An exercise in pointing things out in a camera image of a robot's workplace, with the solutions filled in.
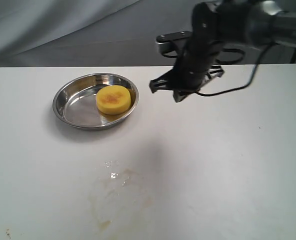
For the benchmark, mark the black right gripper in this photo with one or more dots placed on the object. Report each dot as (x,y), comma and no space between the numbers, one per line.
(187,75)

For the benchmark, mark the round yellow sponge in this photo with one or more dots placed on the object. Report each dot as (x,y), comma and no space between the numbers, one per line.
(113,100)

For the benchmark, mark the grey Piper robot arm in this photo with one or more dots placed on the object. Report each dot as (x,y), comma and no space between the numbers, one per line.
(255,23)

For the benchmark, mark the orange liquid spill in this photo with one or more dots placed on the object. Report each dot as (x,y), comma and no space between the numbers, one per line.
(121,195)

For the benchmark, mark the round stainless steel dish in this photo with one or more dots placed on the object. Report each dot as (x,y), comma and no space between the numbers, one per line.
(75,102)

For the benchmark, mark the grey backdrop cloth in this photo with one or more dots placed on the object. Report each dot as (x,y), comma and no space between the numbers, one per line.
(88,33)

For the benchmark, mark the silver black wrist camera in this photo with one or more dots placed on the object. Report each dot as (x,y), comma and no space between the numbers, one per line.
(170,45)

